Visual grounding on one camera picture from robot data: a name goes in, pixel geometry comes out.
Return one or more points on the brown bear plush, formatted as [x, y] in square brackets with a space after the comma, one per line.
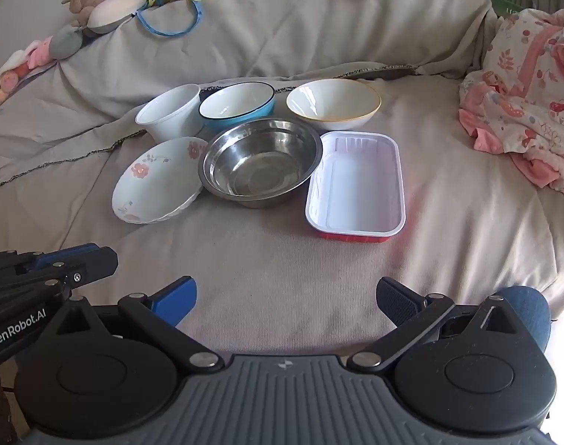
[85, 2]

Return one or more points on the stainless steel bowl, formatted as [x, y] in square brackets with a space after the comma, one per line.
[259, 162]

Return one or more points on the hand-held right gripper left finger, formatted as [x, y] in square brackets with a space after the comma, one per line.
[178, 299]

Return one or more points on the beige seat sheet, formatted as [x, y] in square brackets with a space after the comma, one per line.
[286, 264]

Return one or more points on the pale green plate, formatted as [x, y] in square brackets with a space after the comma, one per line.
[157, 181]

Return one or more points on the white plastic bowl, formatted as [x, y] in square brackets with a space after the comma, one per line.
[171, 111]

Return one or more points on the blue bowl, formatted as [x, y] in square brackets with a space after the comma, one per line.
[235, 99]

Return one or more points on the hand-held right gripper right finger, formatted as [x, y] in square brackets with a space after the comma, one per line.
[395, 301]

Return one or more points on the grey plush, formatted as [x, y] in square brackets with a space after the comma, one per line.
[64, 41]

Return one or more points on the green plastic item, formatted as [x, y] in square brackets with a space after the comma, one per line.
[506, 7]

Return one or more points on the white rectangular plastic tray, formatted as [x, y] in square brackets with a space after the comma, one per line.
[356, 185]

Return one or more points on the pink bunny plush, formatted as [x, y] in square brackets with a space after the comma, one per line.
[25, 62]

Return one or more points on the grey frayed-edge sofa cover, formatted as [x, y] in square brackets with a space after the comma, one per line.
[310, 32]

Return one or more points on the person's denim-clad knee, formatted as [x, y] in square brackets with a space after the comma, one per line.
[523, 315]

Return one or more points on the pink printed clothing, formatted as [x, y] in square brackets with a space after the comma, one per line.
[518, 102]

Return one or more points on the white bowl with yellow rim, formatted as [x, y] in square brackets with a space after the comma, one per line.
[333, 99]

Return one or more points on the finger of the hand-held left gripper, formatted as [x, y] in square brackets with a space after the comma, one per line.
[92, 264]
[59, 255]

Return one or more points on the white round plush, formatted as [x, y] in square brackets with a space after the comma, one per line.
[113, 11]

